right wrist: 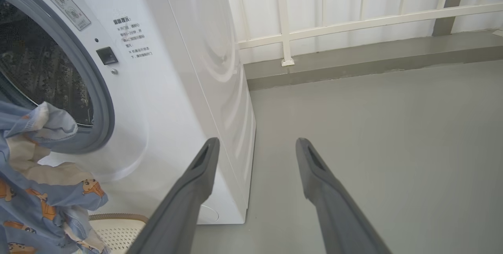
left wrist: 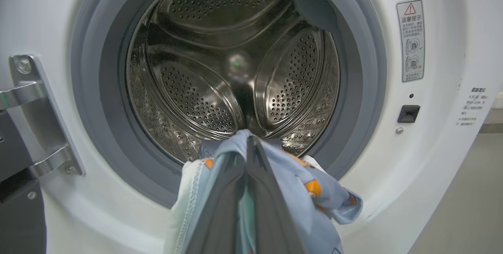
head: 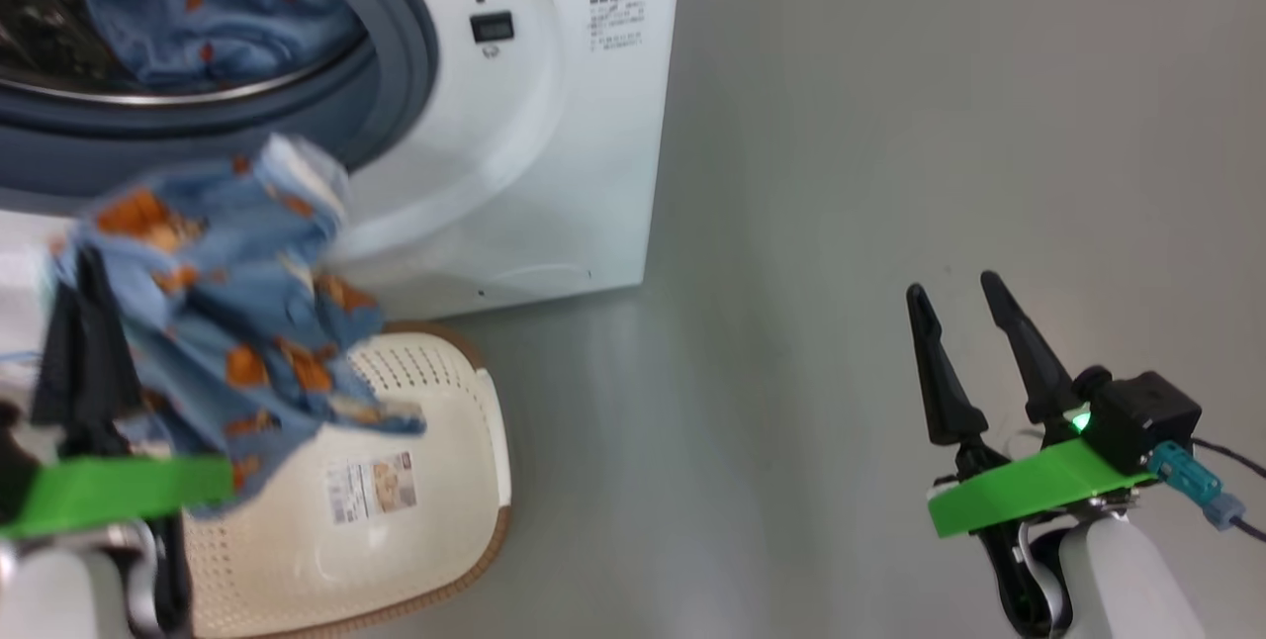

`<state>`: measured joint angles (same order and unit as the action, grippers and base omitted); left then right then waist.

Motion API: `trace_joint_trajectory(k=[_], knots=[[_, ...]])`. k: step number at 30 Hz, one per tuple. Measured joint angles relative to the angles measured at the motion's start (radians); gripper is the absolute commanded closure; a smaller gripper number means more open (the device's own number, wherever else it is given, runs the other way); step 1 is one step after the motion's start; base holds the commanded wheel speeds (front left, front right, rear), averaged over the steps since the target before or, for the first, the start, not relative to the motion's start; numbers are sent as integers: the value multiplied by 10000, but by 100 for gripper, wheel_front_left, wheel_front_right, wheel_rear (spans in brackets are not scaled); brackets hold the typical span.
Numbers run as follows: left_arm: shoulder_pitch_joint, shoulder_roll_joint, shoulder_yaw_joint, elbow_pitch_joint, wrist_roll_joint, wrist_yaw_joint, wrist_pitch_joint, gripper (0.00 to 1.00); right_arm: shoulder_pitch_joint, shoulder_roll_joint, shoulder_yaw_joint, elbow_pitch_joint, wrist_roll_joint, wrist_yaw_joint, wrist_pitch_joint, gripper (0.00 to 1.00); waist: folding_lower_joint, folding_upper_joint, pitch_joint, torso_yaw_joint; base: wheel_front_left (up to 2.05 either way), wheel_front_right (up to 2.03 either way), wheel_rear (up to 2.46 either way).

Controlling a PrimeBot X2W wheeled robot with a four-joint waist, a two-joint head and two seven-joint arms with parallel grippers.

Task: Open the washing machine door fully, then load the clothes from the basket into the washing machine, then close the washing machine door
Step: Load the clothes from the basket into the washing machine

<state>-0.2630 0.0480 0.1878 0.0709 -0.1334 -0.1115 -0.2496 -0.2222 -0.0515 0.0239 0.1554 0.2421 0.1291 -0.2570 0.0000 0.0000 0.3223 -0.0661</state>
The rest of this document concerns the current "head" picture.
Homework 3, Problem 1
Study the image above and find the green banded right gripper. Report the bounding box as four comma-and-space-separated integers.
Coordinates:
905, 270, 1158, 639

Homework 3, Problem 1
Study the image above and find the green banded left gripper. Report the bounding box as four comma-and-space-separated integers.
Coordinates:
0, 245, 235, 539

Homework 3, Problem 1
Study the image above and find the blue cartoon print garment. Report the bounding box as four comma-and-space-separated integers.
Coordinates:
49, 133, 428, 521
84, 0, 367, 91

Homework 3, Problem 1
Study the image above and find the white front-load washing machine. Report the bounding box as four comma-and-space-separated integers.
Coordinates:
0, 0, 685, 323

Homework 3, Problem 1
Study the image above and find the paper label sticker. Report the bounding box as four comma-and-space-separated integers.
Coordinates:
326, 453, 418, 526

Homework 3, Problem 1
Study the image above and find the cream perforated laundry basket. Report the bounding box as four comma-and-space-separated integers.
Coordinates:
178, 320, 513, 639

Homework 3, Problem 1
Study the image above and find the teal plug camera cable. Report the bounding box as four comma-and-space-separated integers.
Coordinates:
1147, 441, 1266, 541

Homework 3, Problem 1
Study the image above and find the thin black cable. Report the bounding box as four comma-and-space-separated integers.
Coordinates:
1192, 436, 1266, 482

